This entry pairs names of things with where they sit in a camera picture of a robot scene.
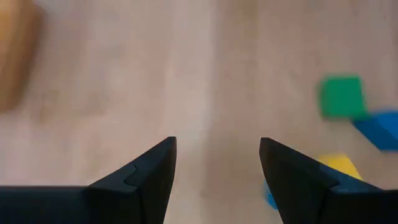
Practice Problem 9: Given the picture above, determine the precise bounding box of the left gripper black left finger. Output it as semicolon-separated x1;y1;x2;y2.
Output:
88;136;177;224

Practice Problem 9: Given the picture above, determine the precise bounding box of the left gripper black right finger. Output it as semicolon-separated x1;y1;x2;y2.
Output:
259;137;383;224

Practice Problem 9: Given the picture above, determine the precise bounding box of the blue cube block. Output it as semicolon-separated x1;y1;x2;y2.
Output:
352;110;398;152
263;179;280;210

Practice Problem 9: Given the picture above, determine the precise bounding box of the yellow cube block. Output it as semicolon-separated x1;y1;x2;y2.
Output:
317;154;364;182

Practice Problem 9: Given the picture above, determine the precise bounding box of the green cube block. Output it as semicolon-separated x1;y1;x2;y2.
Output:
317;74;369;120

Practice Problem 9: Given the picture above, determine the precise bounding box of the yellow plastic bin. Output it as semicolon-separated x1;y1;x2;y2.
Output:
0;0;45;112

